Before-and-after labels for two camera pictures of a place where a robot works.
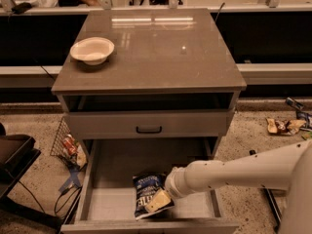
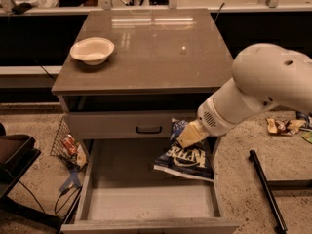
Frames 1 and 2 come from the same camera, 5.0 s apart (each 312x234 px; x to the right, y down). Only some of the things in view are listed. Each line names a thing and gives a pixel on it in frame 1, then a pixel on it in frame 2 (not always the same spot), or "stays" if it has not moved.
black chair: (17, 154) stays
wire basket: (67, 148) stays
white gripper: (173, 184) -> (210, 120)
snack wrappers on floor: (284, 127) stays
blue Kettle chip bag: (145, 187) -> (193, 160)
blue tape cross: (73, 178) stays
